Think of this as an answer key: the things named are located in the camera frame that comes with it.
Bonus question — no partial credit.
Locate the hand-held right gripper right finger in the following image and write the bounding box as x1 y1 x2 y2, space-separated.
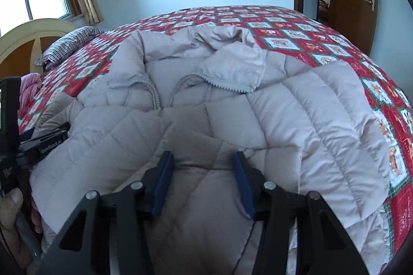
233 151 370 275

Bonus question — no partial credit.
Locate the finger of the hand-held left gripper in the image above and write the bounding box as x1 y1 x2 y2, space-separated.
19 122 71 144

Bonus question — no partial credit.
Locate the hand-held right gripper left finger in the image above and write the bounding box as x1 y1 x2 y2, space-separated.
30 151 175 275

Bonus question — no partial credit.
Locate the light pinkish-grey puffer jacket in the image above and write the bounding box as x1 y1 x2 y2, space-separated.
29 27 392 275

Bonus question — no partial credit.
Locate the person's left hand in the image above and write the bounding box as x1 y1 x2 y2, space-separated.
0 189 34 274

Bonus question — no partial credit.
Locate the pink cloth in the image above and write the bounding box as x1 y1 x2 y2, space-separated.
20 73 43 121

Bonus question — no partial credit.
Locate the striped pillow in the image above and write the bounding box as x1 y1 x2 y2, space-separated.
35 26 104 71

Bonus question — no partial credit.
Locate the cream wooden headboard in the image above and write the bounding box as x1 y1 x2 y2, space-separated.
0 19 86 79

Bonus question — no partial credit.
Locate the red printed patchwork quilt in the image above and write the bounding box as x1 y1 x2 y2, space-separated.
18 5 413 266

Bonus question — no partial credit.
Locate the dark red patterned bedding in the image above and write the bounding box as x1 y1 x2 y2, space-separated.
318 0 330 22

